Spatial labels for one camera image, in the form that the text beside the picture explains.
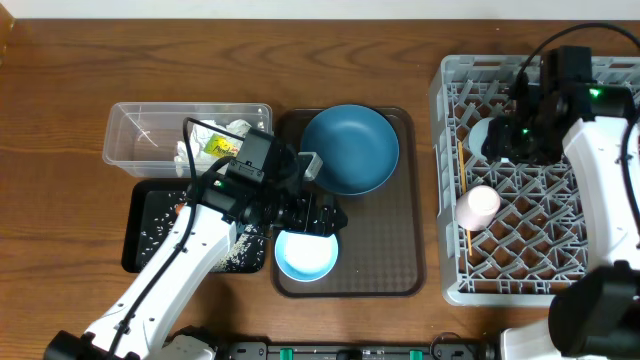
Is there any light blue bowl of rice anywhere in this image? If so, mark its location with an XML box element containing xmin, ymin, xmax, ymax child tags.
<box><xmin>274</xmin><ymin>231</ymin><xmax>339</xmax><ymax>283</ymax></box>

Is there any light blue cup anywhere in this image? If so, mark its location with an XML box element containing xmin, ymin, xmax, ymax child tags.
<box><xmin>468</xmin><ymin>117</ymin><xmax>501</xmax><ymax>162</ymax></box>

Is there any wooden chopstick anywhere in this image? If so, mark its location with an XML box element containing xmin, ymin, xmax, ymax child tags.
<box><xmin>466</xmin><ymin>230</ymin><xmax>473</xmax><ymax>257</ymax></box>
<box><xmin>457</xmin><ymin>141</ymin><xmax>467</xmax><ymax>195</ymax></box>

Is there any dark blue plate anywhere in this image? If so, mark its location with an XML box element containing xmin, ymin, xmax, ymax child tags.
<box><xmin>300</xmin><ymin>104</ymin><xmax>400</xmax><ymax>196</ymax></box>

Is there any pink cup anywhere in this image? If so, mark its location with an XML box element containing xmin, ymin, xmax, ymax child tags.
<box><xmin>455</xmin><ymin>185</ymin><xmax>501</xmax><ymax>231</ymax></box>

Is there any white paper ball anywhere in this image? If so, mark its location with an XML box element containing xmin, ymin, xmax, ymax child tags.
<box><xmin>226</xmin><ymin>119</ymin><xmax>252</xmax><ymax>138</ymax></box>

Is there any green foil snack wrapper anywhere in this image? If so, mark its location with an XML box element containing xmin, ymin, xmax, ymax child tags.
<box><xmin>203</xmin><ymin>133</ymin><xmax>242</xmax><ymax>158</ymax></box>

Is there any orange carrot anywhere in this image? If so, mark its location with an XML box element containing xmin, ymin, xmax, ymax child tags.
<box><xmin>175</xmin><ymin>203</ymin><xmax>186</xmax><ymax>215</ymax></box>

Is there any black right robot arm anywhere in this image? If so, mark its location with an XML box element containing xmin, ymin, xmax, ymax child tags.
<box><xmin>469</xmin><ymin>82</ymin><xmax>639</xmax><ymax>359</ymax></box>

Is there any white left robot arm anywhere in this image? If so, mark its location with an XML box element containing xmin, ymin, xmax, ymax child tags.
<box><xmin>44</xmin><ymin>173</ymin><xmax>348</xmax><ymax>360</ymax></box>

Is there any grey dishwasher rack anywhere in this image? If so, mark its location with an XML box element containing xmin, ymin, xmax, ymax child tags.
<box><xmin>430</xmin><ymin>55</ymin><xmax>639</xmax><ymax>307</ymax></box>

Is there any pile of white rice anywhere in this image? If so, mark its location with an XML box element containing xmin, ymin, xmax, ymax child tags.
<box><xmin>134</xmin><ymin>189</ymin><xmax>267</xmax><ymax>274</ymax></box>

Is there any crumpled white paper napkin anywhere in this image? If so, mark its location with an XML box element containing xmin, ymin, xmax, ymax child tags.
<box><xmin>174</xmin><ymin>123</ymin><xmax>219</xmax><ymax>177</ymax></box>

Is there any black plastic bin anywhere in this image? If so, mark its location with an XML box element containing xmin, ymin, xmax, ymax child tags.
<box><xmin>120</xmin><ymin>177</ymin><xmax>267</xmax><ymax>274</ymax></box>

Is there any clear plastic bin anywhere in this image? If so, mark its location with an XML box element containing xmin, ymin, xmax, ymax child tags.
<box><xmin>103</xmin><ymin>102</ymin><xmax>272</xmax><ymax>178</ymax></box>

